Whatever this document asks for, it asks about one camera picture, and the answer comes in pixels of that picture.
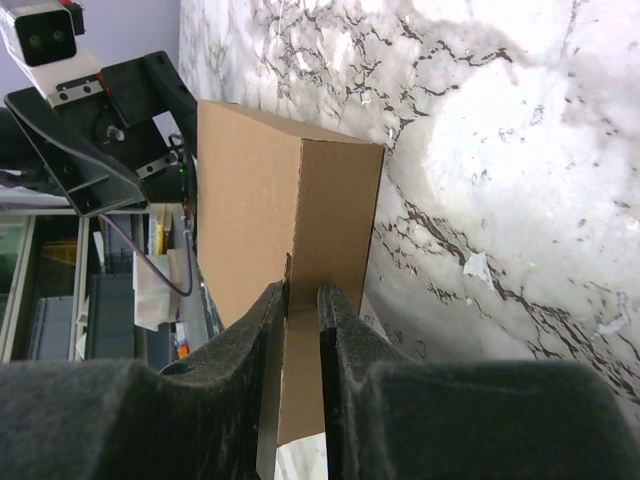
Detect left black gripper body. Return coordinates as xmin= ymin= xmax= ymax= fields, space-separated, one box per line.
xmin=51 ymin=51 xmax=197 ymax=211

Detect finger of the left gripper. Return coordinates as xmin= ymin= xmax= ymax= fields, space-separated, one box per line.
xmin=5 ymin=88 xmax=148 ymax=217

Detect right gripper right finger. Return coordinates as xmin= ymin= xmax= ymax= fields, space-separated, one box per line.
xmin=317 ymin=285 xmax=639 ymax=479

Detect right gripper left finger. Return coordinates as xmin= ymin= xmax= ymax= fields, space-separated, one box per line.
xmin=1 ymin=283 xmax=284 ymax=479

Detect brown cardboard box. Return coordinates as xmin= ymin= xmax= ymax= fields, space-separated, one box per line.
xmin=197 ymin=100 xmax=385 ymax=445

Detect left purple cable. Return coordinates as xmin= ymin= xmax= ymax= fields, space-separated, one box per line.
xmin=0 ymin=169 xmax=195 ymax=299

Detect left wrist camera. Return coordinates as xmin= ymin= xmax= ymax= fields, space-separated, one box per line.
xmin=1 ymin=1 xmax=103 ymax=108

